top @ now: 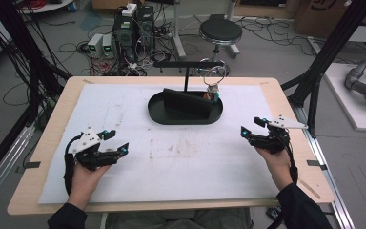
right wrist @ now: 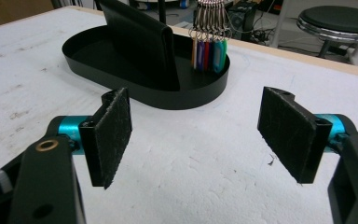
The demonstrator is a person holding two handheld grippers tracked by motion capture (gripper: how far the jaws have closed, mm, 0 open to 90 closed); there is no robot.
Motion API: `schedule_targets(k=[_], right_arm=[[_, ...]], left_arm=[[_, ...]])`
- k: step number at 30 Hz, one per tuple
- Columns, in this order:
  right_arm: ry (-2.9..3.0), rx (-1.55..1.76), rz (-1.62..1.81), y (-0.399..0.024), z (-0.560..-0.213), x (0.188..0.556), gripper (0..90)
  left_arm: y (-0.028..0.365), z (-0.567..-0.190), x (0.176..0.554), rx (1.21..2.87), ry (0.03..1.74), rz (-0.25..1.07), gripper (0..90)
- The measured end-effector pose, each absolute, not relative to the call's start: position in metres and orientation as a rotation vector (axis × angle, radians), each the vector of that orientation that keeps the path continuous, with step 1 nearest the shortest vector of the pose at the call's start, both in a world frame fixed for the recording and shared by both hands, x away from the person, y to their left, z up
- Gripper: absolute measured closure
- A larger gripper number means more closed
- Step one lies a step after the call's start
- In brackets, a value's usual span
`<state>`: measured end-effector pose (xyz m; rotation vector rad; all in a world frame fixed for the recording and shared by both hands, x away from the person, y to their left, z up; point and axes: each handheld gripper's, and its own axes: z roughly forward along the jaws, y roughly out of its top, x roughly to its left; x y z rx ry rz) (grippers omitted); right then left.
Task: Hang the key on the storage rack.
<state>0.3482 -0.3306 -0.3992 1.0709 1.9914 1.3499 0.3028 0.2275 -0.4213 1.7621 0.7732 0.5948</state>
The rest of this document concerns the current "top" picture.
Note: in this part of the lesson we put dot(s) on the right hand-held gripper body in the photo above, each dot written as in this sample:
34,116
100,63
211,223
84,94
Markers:
271,141

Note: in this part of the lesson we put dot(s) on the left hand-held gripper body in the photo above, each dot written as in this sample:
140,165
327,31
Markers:
92,157

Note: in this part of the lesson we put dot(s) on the black key rack with tray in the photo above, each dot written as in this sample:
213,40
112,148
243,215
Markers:
158,111

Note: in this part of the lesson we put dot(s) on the black wallet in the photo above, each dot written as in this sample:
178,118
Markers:
184,103

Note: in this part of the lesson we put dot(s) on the person's left hand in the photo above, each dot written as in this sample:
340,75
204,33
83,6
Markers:
85,183

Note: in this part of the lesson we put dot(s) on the person's right hand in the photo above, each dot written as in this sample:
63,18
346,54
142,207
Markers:
278,168

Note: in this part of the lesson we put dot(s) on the black tape strip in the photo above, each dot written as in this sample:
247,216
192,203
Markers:
32,165
314,163

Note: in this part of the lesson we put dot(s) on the white foam mat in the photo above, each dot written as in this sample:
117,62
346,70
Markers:
171,175

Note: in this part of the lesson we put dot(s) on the small black floor device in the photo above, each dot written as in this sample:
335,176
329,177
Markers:
274,213

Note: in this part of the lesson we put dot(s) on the white platform board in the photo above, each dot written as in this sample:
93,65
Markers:
346,98

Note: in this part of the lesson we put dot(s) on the white power supply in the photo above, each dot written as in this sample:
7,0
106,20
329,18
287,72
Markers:
94,44
108,46

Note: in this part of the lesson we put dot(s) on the person's grey pants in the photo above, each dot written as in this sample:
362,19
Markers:
178,222

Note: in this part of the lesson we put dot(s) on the black round stool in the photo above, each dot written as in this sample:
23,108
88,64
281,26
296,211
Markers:
220,30

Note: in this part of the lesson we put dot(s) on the black computer tower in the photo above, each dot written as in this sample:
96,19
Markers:
124,35

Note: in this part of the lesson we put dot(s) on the white stand leg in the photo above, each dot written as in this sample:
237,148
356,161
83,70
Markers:
178,35

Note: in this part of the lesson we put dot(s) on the cardboard box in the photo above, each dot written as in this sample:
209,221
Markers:
317,16

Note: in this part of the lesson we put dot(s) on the white power strip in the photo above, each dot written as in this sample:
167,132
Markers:
129,9

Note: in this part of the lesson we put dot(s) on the white round table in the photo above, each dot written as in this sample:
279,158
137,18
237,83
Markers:
50,6

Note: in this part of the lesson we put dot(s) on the aluminium rail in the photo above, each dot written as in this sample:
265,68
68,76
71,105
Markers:
3,165
327,178

